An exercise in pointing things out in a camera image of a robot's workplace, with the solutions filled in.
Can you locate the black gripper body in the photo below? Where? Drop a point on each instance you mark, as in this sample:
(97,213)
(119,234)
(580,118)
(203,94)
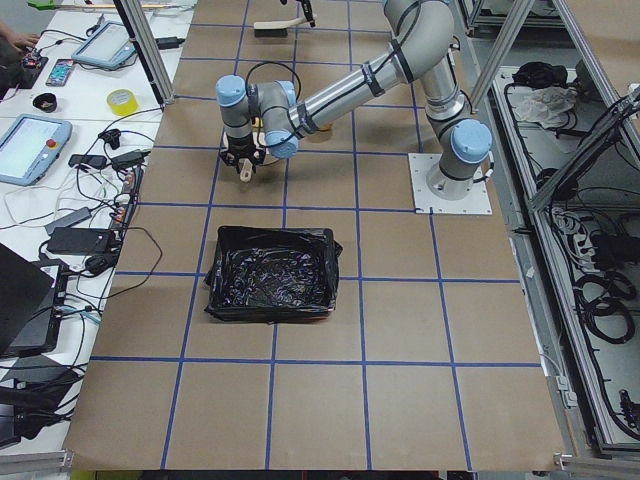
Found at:
(240,149)

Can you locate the beige hand brush black bristles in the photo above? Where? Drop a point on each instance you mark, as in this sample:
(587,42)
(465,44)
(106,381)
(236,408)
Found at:
(279,28)

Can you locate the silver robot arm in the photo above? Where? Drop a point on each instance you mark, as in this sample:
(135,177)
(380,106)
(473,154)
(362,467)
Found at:
(267,118)

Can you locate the black lined trash bin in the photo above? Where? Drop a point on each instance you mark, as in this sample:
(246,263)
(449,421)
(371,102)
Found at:
(273,274)

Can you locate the person hand at desk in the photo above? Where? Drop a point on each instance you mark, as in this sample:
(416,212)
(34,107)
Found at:
(22,41)

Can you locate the yellow tape roll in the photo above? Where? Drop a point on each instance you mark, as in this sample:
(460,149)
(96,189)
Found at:
(122,102)

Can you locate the blue teach pendant far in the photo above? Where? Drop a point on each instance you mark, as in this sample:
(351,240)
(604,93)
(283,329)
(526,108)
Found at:
(109,47)

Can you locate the blue teach pendant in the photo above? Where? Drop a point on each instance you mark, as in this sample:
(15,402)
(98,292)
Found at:
(30,146)
(109,47)

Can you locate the black power adapter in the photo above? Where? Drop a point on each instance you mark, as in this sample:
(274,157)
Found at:
(80,241)

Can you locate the smartphone colourful screen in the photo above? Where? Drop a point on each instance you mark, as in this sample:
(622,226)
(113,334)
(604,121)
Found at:
(60,73)

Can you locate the blue teach pendant near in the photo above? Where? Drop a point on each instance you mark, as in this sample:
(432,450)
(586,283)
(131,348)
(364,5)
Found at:
(30,146)

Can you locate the black laptop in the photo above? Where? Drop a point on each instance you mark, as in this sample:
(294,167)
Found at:
(32,297)

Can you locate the white crumpled cloth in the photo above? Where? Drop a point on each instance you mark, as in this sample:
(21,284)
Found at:
(547,107)

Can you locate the aluminium frame post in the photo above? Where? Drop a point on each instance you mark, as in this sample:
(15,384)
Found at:
(141,36)

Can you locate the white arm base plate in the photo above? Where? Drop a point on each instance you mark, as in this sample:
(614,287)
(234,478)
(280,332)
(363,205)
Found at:
(434,193)

